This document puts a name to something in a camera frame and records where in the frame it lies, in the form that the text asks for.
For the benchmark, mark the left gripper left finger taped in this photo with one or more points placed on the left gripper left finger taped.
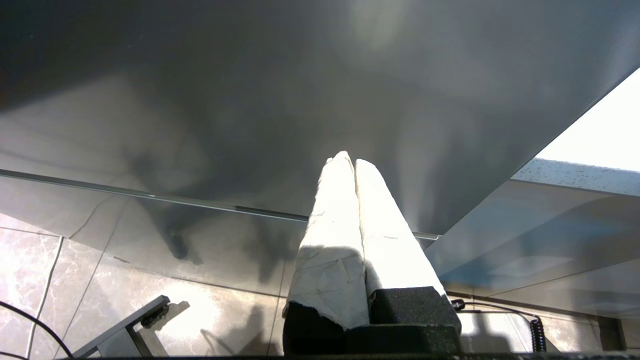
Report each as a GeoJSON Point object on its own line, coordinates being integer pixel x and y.
{"type": "Point", "coordinates": [330, 260]}

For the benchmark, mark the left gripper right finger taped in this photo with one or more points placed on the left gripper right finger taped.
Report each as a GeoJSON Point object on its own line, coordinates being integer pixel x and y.
{"type": "Point", "coordinates": [395, 260]}

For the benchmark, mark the dark grey cabinet front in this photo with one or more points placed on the dark grey cabinet front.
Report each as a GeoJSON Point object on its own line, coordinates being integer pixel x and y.
{"type": "Point", "coordinates": [200, 100]}

